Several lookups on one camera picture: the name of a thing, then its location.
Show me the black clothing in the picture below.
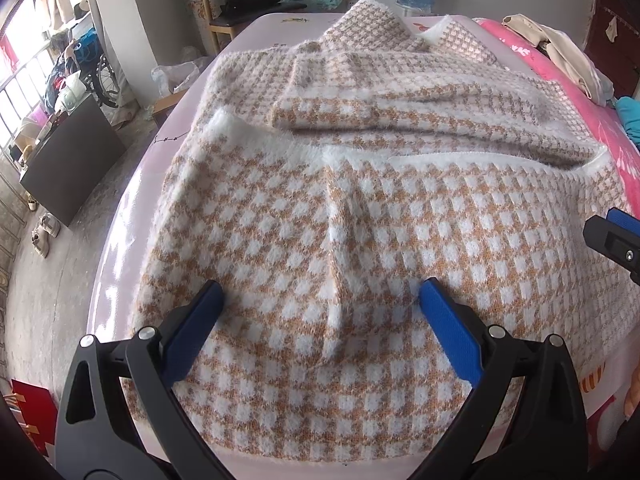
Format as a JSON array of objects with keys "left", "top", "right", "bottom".
[{"left": 220, "top": 0, "right": 283, "bottom": 18}]

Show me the beige garment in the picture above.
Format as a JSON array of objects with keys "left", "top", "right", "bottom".
[{"left": 502, "top": 14, "right": 616, "bottom": 106}]

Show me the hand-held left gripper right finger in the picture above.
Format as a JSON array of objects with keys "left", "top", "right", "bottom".
[{"left": 414, "top": 277, "right": 589, "bottom": 480}]

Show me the pink floral blanket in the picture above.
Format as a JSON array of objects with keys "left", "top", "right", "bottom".
[{"left": 475, "top": 17, "right": 640, "bottom": 211}]

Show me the tan white houndstooth fuzzy sweater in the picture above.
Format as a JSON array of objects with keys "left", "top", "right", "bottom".
[{"left": 122, "top": 0, "right": 633, "bottom": 463}]

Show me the dark cabinet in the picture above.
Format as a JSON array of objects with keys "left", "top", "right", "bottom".
[{"left": 20, "top": 95, "right": 127, "bottom": 228}]

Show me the pair of beige shoes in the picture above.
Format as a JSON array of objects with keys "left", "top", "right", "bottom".
[{"left": 31, "top": 212, "right": 62, "bottom": 259}]

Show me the bicycle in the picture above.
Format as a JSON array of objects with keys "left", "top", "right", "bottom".
[{"left": 77, "top": 52, "right": 122, "bottom": 109}]

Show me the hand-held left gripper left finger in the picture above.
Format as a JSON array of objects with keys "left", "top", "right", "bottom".
[{"left": 54, "top": 280, "right": 226, "bottom": 480}]

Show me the wooden chair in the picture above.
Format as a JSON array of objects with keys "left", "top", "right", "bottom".
[{"left": 192, "top": 0, "right": 308, "bottom": 53}]

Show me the brown wooden door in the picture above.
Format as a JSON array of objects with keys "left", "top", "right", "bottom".
[{"left": 585, "top": 0, "right": 640, "bottom": 101}]

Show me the red box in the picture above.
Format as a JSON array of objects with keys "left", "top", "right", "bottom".
[{"left": 9, "top": 379, "right": 58, "bottom": 458}]

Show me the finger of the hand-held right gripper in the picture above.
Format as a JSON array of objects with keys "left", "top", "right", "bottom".
[{"left": 583, "top": 207, "right": 640, "bottom": 286}]

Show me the clear plastic bag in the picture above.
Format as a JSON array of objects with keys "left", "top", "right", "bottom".
[{"left": 151, "top": 56, "right": 213, "bottom": 98}]

